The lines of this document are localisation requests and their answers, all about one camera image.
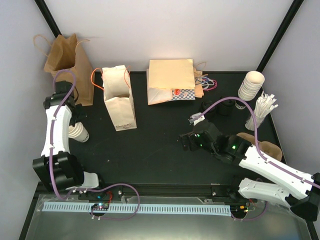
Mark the flat white paper bag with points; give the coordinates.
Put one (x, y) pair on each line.
(157, 95)

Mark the stack of pulp carriers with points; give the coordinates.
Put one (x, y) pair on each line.
(266, 147)

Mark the right circuit board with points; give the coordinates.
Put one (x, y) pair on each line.
(241, 209)

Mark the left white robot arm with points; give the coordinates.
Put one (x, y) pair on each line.
(64, 121)

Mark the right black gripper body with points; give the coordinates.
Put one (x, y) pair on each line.
(193, 145)

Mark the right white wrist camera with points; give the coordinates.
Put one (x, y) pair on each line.
(196, 118)

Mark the right paper cup stack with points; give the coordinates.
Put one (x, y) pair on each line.
(251, 85)

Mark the white printed paper bag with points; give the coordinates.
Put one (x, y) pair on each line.
(118, 96)

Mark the standing brown paper bag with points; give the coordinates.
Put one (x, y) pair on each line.
(67, 60)

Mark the flat brown handled bag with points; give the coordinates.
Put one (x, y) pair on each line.
(202, 82)

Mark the black lid stack right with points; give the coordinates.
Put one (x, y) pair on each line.
(225, 107)

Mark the left circuit board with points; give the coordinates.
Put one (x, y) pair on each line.
(100, 207)

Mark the black lid stack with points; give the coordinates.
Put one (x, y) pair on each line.
(204, 106)
(225, 107)

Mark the blue checkered paper bag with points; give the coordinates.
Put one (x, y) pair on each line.
(183, 94)

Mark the flat tan paper bag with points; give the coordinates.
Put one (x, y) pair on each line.
(171, 74)

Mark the left paper cup stack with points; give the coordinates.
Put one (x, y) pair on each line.
(78, 132)

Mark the black front rail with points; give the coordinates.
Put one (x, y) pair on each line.
(222, 192)

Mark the paper cup stack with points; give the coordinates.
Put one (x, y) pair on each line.
(251, 85)
(78, 132)

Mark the black lid stack left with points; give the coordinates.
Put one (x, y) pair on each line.
(204, 106)

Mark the cup of wrapped straws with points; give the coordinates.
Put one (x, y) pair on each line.
(263, 106)

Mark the right black frame post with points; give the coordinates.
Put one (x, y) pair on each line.
(286, 22)

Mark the light blue cable duct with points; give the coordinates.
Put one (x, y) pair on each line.
(130, 208)

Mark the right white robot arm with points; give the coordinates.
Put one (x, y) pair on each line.
(296, 190)

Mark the black frame post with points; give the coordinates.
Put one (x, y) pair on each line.
(286, 22)
(46, 13)

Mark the left black frame post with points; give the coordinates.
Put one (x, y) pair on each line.
(46, 13)

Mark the circuit board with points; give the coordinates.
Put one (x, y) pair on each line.
(241, 209)
(100, 207)

